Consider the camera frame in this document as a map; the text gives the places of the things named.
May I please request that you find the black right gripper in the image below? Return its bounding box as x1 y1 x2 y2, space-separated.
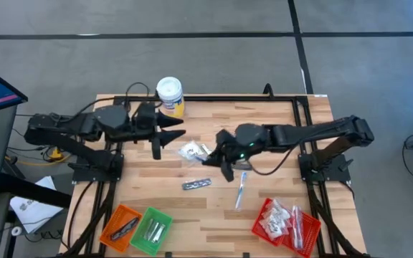
201 128 255 183

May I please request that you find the red plastic basket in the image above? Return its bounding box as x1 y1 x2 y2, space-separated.
281 206 322 258
252 198 293 247

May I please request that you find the black frame clamp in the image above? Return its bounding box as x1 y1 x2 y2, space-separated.
262 83 275 100

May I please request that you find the red white bagged toothbrush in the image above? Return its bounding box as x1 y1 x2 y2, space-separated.
290 205 305 251

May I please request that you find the white printed paper sheet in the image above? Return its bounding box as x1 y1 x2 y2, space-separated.
9 175 64 234

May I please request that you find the black desk bar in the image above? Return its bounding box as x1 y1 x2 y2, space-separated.
0 173 73 209

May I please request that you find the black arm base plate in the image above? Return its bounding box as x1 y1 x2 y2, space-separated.
298 153 351 182
68 153 124 183

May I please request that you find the green plastic basket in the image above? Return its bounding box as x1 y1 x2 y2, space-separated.
130 206 174 257

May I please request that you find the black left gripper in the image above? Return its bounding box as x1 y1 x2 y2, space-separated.
130 102 186 161

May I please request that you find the yellow cable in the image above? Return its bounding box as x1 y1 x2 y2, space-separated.
5 145 75 168

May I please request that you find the black aluminium table frame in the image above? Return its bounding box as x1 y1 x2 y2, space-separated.
62 93 369 258

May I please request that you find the light blue bagged toothbrush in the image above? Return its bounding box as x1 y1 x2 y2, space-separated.
234 171 247 211

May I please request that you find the orange plastic basket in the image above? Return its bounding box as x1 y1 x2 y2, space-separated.
99 204 143 254

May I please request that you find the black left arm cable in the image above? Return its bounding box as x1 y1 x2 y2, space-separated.
59 81 163 119

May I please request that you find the yellow white wipes canister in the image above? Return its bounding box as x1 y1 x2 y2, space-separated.
156 76 186 119

